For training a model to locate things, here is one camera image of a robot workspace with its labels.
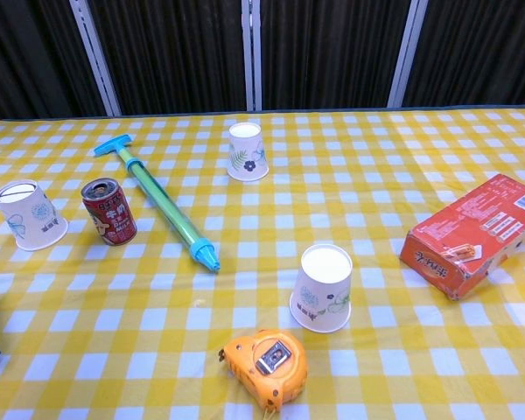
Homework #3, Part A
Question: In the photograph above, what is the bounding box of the orange tape measure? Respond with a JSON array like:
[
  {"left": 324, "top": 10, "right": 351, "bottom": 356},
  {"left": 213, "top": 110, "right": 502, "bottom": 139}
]
[{"left": 218, "top": 328, "right": 310, "bottom": 413}]

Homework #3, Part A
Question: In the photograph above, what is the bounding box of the orange red cardboard box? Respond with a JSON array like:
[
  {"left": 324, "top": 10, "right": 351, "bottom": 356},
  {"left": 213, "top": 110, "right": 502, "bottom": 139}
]
[{"left": 398, "top": 173, "right": 525, "bottom": 302}]

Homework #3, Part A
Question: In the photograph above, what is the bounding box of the green blue water pump toy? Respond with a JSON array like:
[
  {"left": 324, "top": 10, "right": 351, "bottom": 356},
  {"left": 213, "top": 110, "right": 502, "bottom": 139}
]
[{"left": 93, "top": 134, "right": 221, "bottom": 275}]

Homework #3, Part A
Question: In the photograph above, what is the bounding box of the paper cup with dark flower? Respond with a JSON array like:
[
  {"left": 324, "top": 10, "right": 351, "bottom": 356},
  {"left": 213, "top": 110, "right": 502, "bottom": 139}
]
[{"left": 227, "top": 122, "right": 270, "bottom": 183}]

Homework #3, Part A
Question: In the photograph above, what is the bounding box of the white metal frame post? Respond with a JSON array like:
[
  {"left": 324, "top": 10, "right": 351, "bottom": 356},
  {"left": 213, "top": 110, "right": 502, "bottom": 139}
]
[
  {"left": 387, "top": 0, "right": 430, "bottom": 109},
  {"left": 68, "top": 0, "right": 123, "bottom": 117},
  {"left": 241, "top": 0, "right": 263, "bottom": 112}
]

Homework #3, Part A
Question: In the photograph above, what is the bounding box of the red milk drink can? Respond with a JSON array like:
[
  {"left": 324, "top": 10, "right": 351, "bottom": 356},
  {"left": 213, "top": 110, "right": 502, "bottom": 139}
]
[{"left": 80, "top": 177, "right": 138, "bottom": 247}]

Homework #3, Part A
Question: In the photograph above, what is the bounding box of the yellow white checked tablecloth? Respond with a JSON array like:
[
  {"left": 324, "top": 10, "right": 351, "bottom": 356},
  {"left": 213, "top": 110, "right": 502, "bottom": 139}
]
[{"left": 0, "top": 107, "right": 525, "bottom": 420}]

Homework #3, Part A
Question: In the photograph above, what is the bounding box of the paper cup with line mark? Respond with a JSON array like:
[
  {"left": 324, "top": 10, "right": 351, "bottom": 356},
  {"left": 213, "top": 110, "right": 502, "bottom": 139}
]
[{"left": 0, "top": 178, "right": 69, "bottom": 252}]

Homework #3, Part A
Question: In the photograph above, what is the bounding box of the paper cup with green flower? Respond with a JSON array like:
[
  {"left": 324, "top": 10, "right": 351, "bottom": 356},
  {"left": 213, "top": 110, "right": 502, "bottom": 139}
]
[{"left": 289, "top": 243, "right": 354, "bottom": 334}]

